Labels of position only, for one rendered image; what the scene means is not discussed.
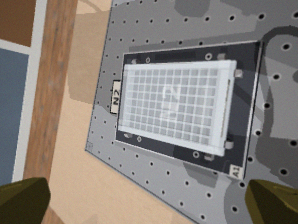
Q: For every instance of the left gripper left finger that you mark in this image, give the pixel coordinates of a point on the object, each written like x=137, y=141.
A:
x=25, y=201

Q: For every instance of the white multi-well plate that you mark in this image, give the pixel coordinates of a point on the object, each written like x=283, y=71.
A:
x=152, y=114

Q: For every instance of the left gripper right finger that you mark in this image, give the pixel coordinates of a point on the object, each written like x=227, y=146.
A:
x=271, y=203

